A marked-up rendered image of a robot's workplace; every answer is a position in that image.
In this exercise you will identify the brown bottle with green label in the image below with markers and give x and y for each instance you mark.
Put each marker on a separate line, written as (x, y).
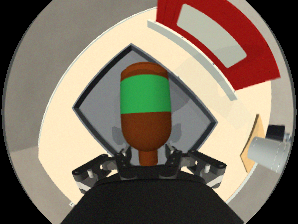
(145, 108)

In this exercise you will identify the red crate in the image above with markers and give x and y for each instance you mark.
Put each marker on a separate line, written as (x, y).
(225, 35)

